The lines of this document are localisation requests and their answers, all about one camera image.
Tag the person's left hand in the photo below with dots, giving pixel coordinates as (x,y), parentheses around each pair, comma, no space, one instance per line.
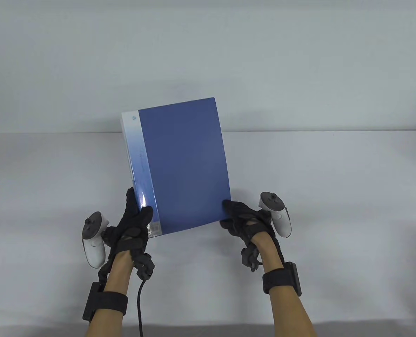
(131,235)

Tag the person's right hand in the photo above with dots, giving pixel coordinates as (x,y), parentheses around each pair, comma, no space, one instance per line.
(250,224)

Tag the blue folder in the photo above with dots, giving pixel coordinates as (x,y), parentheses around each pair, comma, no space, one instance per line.
(183,158)

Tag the person's left forearm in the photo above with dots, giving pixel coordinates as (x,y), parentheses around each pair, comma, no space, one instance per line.
(104,326)

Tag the person's right forearm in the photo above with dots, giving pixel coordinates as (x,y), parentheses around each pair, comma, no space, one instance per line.
(290,316)

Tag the white and black right controller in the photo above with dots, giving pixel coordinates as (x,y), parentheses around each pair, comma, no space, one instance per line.
(283,224)

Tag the white and black controller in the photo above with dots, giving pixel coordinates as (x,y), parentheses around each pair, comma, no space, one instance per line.
(283,224)
(94,249)

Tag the white and black left controller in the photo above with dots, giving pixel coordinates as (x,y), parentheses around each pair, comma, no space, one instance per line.
(94,249)

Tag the black right wrist camera band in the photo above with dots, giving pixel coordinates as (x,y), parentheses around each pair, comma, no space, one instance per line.
(276,281)

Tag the black wrist camera band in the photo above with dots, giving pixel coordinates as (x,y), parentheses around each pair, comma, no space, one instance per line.
(113,302)
(276,281)

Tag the black left wrist camera band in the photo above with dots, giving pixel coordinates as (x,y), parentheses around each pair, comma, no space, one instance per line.
(113,302)

